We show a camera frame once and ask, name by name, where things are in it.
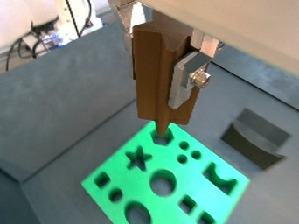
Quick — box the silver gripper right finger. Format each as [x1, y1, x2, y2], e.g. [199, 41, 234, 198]
[168, 30, 219, 109]

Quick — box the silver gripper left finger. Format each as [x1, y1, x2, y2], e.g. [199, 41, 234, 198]
[107, 0, 145, 69]

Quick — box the brown star-shaped peg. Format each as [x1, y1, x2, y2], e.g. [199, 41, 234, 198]
[132, 20, 200, 136]

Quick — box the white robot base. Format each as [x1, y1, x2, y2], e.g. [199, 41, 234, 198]
[53, 0, 103, 40]

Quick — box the dark grey curved block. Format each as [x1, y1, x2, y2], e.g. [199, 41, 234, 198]
[220, 108, 291, 170]

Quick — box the green shape sorter board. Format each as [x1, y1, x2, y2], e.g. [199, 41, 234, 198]
[81, 122, 250, 224]

